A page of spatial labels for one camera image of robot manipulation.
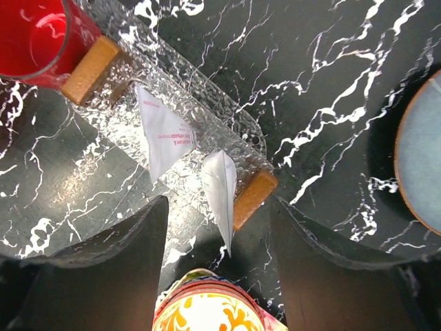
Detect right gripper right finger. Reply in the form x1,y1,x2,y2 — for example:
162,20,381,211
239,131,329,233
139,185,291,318
269,197,440,330

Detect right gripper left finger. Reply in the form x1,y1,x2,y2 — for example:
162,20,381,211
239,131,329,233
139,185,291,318
1,195,169,330

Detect white toothpaste tube black cap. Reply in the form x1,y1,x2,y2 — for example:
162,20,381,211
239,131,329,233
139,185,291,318
201,150,237,255

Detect white toothpaste tube red cap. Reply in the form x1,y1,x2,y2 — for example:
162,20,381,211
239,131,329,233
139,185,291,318
136,84,196,183

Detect clear acrylic toothbrush holder rack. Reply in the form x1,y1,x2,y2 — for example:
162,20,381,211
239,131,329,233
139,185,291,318
62,36,278,232

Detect red cup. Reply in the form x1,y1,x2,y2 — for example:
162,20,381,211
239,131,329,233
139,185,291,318
1,0,101,90

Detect floral rectangular tray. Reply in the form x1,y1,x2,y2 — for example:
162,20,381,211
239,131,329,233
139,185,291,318
161,268,289,331

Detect clear acrylic oval tray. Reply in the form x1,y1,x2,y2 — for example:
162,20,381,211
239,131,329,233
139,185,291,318
74,1,272,168

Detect orange floral bowl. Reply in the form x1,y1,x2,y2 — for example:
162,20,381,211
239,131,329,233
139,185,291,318
152,279,266,331

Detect teal ceramic plate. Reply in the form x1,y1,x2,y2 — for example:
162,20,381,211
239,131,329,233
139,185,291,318
394,71,440,234

